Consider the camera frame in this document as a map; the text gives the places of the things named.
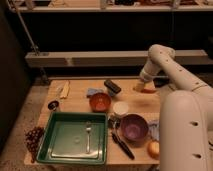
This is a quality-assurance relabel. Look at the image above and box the black rectangular block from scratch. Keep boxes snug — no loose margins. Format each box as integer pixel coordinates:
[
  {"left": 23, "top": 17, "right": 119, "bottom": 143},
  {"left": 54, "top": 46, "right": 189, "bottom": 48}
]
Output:
[{"left": 104, "top": 79, "right": 121, "bottom": 96}]

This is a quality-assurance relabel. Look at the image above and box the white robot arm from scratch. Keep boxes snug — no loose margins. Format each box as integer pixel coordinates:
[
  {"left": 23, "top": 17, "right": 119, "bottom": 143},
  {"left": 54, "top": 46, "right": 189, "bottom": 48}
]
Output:
[{"left": 135, "top": 44, "right": 213, "bottom": 171}]

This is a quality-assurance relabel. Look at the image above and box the white cup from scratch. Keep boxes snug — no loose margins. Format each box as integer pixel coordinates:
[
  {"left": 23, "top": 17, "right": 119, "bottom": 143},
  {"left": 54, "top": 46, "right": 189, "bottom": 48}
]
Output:
[{"left": 113, "top": 101, "right": 129, "bottom": 117}]

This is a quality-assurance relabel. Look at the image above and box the wooden table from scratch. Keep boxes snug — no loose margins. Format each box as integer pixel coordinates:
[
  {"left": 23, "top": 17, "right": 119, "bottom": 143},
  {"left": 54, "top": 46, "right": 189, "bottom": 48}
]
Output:
[{"left": 37, "top": 79, "right": 160, "bottom": 167}]

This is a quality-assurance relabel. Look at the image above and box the blue crumpled cloth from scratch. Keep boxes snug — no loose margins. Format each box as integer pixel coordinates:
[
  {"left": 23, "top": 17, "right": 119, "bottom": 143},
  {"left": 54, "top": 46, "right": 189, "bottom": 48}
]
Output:
[{"left": 148, "top": 120, "right": 160, "bottom": 141}]

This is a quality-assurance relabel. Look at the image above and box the purple bowl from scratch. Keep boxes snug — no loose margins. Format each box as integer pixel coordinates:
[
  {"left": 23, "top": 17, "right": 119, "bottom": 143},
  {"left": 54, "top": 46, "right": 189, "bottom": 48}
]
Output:
[{"left": 120, "top": 114, "right": 149, "bottom": 142}]

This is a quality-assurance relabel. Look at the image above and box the orange bowl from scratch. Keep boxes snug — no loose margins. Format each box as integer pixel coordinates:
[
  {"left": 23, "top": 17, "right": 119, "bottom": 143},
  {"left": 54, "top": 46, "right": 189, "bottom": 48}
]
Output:
[{"left": 89, "top": 93, "right": 111, "bottom": 112}]

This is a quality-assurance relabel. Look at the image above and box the blue sponge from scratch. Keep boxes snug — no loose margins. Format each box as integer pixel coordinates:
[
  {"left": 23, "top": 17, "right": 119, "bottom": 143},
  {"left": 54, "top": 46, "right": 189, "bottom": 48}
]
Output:
[{"left": 86, "top": 88, "right": 104, "bottom": 98}]

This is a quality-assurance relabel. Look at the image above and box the yellow round fruit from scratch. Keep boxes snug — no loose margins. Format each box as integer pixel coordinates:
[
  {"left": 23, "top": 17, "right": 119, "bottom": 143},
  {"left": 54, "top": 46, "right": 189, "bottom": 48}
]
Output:
[{"left": 147, "top": 141, "right": 160, "bottom": 159}]

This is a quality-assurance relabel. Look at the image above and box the silver fork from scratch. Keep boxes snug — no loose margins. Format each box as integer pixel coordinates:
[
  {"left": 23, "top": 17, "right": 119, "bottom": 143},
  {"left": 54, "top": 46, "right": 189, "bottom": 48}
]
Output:
[{"left": 86, "top": 121, "right": 91, "bottom": 154}]

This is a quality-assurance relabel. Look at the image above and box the white metal shelf rack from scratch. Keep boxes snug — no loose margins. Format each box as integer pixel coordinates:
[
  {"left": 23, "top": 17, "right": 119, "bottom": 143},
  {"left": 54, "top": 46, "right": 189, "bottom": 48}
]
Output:
[{"left": 5, "top": 0, "right": 213, "bottom": 75}]

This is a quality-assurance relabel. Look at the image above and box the yellow banana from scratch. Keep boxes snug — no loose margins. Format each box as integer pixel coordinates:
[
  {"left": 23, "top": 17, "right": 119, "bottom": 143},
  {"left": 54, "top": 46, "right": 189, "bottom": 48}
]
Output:
[{"left": 60, "top": 81, "right": 70, "bottom": 99}]

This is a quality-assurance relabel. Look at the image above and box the green plastic tray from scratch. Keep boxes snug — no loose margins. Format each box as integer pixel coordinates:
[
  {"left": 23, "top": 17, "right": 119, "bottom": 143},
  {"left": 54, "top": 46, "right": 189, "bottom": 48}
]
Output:
[{"left": 36, "top": 112, "right": 108, "bottom": 165}]

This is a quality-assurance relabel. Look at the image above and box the bunch of red grapes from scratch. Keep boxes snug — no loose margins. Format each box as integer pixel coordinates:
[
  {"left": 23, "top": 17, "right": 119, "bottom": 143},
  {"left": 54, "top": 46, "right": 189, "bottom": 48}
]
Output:
[{"left": 25, "top": 126, "right": 44, "bottom": 163}]

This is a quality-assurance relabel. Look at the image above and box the black handled utensil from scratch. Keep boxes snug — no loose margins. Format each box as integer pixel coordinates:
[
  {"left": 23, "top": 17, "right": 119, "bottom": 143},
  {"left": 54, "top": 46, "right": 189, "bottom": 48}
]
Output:
[{"left": 111, "top": 132, "right": 135, "bottom": 160}]

